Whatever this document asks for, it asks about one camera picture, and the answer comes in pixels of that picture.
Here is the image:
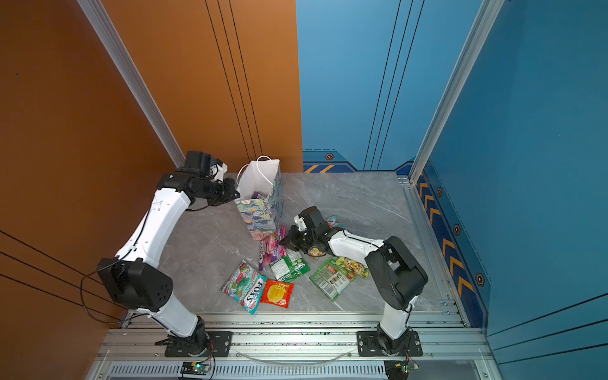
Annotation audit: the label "left green circuit board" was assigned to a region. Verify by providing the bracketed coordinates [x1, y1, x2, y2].
[179, 361, 212, 379]

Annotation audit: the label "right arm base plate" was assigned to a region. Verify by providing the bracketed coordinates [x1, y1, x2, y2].
[356, 329, 424, 357]

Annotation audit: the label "floral paper bag white handles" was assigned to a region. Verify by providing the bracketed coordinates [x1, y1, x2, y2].
[235, 155, 283, 241]

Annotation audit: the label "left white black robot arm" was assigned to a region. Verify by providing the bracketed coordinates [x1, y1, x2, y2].
[97, 164, 240, 356]

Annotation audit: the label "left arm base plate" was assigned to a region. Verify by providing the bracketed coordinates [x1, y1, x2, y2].
[155, 331, 233, 358]

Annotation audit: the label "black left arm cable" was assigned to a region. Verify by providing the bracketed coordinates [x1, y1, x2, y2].
[79, 203, 158, 326]

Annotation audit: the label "aluminium corner post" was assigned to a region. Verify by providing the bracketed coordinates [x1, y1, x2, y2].
[77, 0, 185, 166]
[408, 0, 504, 186]

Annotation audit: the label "green white snack packet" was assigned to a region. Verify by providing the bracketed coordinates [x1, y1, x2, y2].
[270, 250, 310, 283]

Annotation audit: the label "red yellow snack packet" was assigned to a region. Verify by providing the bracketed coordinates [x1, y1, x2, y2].
[261, 279, 294, 309]

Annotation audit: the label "yellow snack bag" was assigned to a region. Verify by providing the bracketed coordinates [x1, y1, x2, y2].
[336, 256, 370, 280]

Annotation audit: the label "orange Fox's candy bag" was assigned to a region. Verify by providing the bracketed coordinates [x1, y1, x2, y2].
[307, 246, 326, 258]

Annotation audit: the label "pink Fox's candy bag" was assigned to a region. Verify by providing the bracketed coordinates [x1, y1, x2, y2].
[258, 226, 287, 271]

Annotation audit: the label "aluminium frame rail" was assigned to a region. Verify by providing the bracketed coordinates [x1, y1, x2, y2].
[87, 305, 500, 379]

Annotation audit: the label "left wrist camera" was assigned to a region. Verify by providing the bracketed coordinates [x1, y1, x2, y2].
[182, 150, 227, 181]

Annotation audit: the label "green snack pouch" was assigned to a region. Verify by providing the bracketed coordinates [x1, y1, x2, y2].
[310, 256, 356, 302]

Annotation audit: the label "right green circuit board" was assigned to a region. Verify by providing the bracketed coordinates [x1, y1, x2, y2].
[384, 361, 420, 380]

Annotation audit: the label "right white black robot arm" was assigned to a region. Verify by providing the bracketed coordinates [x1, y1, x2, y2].
[280, 207, 428, 358]

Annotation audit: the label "left aluminium corner post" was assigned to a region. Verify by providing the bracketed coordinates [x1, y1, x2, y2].
[77, 0, 185, 166]

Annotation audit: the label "teal Fox's candy bag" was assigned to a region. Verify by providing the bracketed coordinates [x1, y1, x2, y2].
[222, 261, 268, 314]

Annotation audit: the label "green circuit board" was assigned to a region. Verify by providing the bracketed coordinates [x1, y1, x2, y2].
[384, 361, 420, 380]
[179, 361, 212, 379]

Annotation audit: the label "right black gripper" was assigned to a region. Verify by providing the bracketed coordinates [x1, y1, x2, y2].
[277, 225, 319, 254]

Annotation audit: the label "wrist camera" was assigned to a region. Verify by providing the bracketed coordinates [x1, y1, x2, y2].
[182, 150, 227, 181]
[294, 215, 308, 232]

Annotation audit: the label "right aluminium corner post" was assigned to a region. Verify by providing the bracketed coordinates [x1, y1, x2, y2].
[408, 0, 504, 186]

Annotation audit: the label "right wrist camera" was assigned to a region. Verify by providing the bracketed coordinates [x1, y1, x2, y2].
[294, 215, 308, 232]

